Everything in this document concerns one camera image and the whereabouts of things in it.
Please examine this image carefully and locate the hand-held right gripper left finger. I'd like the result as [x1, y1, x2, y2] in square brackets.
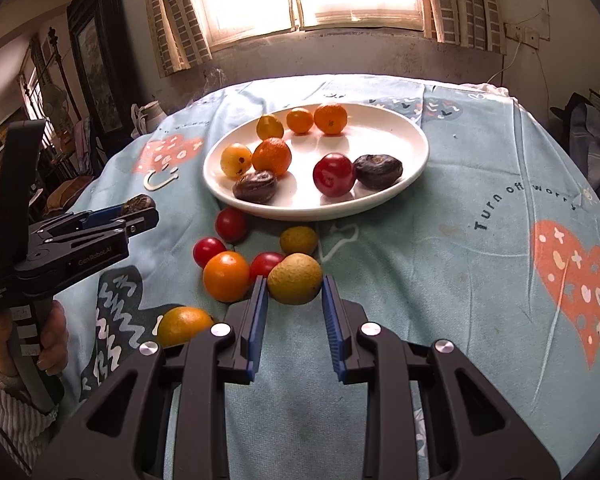
[32, 275, 270, 480]

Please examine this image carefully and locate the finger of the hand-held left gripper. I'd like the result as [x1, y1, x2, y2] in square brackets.
[80, 207, 160, 241]
[72, 204, 131, 228]

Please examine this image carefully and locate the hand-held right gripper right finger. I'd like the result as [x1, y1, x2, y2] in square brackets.
[321, 275, 576, 480]

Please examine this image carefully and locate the small dark passion fruit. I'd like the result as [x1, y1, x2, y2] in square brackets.
[121, 194, 157, 216]

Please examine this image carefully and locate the yellow green citrus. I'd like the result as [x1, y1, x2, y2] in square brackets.
[157, 306, 215, 348]
[267, 253, 323, 306]
[280, 225, 318, 256]

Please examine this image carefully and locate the spotted orange citrus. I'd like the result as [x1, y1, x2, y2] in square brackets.
[220, 143, 253, 178]

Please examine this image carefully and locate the wrinkled dark passion fruit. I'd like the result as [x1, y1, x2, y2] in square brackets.
[232, 170, 278, 205]

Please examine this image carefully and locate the white oval plate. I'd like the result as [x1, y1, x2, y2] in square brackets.
[202, 102, 429, 222]

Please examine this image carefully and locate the mandarin orange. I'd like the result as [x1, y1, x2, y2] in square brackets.
[313, 103, 348, 136]
[252, 137, 292, 173]

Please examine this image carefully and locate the red plum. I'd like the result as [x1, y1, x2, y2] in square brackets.
[313, 153, 356, 198]

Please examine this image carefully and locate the small yellow citrus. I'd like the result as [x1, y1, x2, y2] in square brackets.
[256, 114, 285, 141]

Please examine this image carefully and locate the large dark passion fruit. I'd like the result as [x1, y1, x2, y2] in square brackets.
[353, 154, 404, 191]

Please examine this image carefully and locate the smooth orange citrus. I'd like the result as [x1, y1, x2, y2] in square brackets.
[202, 251, 251, 303]
[286, 107, 315, 135]

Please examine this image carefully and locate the person's left forearm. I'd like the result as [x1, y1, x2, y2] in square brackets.
[0, 320, 61, 471]

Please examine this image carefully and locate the person's left hand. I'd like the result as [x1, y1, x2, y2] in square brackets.
[0, 300, 71, 378]

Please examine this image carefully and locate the chair with brown cushion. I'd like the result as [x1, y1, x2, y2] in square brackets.
[45, 176, 93, 213]

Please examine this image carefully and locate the red cherry tomato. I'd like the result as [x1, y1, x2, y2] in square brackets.
[250, 252, 286, 278]
[215, 207, 249, 242]
[193, 237, 227, 268]

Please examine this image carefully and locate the white jug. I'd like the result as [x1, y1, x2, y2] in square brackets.
[131, 101, 166, 136]

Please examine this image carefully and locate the floor fan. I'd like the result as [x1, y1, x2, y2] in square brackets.
[40, 82, 71, 126]

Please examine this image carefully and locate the dark framed picture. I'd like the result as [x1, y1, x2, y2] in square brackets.
[67, 0, 131, 161]

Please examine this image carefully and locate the checked curtain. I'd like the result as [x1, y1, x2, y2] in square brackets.
[417, 0, 508, 56]
[141, 0, 213, 78]

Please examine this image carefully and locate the bright window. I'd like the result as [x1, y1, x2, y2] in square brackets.
[180, 0, 426, 51]

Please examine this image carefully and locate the white cable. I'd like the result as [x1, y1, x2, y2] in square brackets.
[487, 40, 523, 86]

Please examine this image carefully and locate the wall socket strip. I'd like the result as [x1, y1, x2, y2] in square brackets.
[505, 22, 541, 48]

